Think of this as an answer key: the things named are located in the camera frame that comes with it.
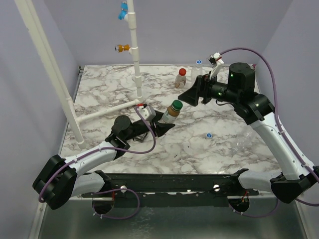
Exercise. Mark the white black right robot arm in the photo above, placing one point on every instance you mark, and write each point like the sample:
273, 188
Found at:
259, 113

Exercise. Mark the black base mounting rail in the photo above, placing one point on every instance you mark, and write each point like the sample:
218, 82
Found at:
170, 190

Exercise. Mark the orange pipe nozzle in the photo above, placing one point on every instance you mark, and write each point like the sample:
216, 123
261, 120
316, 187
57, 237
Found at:
121, 48

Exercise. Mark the clear bottle green white label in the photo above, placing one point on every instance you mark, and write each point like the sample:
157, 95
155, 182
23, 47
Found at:
170, 115

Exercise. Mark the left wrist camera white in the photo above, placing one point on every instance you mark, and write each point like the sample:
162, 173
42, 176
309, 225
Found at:
147, 112

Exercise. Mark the aluminium extrusion rail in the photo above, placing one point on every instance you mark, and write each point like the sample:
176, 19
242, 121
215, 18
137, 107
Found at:
54, 184

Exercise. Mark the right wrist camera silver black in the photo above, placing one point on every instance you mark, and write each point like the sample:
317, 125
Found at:
216, 63

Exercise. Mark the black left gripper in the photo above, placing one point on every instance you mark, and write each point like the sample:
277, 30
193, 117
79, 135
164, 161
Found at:
161, 128

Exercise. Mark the green bottle cap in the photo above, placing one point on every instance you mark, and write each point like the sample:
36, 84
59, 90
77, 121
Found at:
177, 105

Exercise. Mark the clear plastic bottle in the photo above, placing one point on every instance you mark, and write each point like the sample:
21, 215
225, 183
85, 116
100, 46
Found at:
195, 71

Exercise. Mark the clear bottle red label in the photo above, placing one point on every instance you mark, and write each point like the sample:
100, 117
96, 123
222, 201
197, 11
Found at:
180, 81

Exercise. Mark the blue pipe valve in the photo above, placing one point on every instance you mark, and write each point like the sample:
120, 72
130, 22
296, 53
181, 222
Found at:
124, 11

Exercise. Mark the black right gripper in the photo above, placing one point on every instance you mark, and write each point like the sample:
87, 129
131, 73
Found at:
205, 88

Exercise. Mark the red bottle cap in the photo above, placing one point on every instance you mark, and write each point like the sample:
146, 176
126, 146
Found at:
182, 72

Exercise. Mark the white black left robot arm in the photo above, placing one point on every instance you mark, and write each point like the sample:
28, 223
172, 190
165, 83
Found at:
113, 147

